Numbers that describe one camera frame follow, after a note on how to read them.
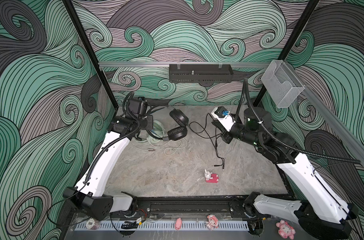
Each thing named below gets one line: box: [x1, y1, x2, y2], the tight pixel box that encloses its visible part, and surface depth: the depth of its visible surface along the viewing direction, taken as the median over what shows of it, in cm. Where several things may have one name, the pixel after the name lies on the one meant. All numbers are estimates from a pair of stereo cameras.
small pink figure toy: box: [174, 217, 183, 230], surface depth 70 cm
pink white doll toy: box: [205, 214, 219, 231], surface depth 69 cm
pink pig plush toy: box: [275, 220, 296, 240], surface depth 67 cm
